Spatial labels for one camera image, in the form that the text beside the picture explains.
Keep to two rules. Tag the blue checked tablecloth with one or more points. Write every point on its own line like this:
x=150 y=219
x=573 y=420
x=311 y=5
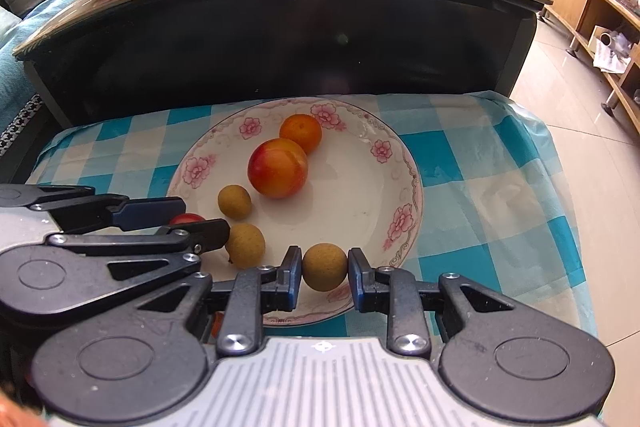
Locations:
x=475 y=207

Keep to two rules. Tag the orange blurred object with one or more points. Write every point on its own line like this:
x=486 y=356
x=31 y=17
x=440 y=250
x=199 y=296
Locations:
x=17 y=413

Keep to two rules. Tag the brown longan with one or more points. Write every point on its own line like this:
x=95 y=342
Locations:
x=235 y=201
x=245 y=245
x=325 y=267

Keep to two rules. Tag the white crumpled paper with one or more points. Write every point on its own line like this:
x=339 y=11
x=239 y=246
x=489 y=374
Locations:
x=612 y=52

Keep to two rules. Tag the dark coffee table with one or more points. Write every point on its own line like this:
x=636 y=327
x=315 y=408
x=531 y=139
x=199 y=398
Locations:
x=250 y=47

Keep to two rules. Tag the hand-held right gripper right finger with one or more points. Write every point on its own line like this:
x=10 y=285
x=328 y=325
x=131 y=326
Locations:
x=355 y=279

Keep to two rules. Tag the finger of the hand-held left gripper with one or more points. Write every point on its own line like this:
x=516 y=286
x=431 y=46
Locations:
x=150 y=212
x=210 y=234

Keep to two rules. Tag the wooden tv stand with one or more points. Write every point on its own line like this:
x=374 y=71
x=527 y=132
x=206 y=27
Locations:
x=590 y=7

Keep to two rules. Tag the red cherry tomato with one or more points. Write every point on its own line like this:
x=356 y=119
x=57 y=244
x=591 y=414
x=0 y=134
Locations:
x=187 y=219

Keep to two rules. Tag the white floral plate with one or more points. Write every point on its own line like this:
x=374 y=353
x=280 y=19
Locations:
x=345 y=207

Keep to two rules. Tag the black white patterned cloth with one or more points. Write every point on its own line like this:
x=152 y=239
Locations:
x=17 y=127

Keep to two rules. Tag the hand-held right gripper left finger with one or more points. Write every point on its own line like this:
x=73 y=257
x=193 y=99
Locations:
x=295 y=279

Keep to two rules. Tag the teal sofa blanket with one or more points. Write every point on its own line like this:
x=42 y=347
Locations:
x=20 y=57

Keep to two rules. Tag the large red-orange plum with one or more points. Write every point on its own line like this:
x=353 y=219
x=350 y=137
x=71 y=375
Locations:
x=277 y=167

